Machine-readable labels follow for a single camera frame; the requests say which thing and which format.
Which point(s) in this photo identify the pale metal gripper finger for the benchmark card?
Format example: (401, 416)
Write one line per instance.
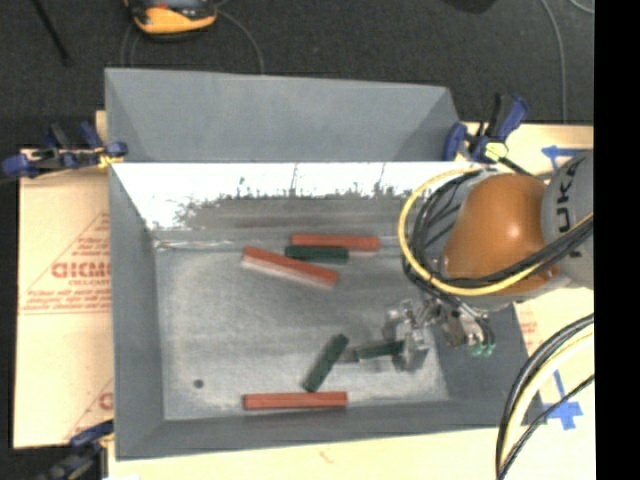
(380, 351)
(399, 320)

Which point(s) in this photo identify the dark green flat block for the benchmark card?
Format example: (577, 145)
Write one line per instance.
(316, 253)
(326, 362)

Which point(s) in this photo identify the red-brown flat block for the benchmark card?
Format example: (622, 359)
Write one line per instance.
(335, 242)
(290, 267)
(295, 400)

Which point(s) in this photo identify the grey metal bin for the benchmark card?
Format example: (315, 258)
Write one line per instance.
(240, 328)

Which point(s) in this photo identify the pale board with red print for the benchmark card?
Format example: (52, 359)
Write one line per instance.
(60, 293)

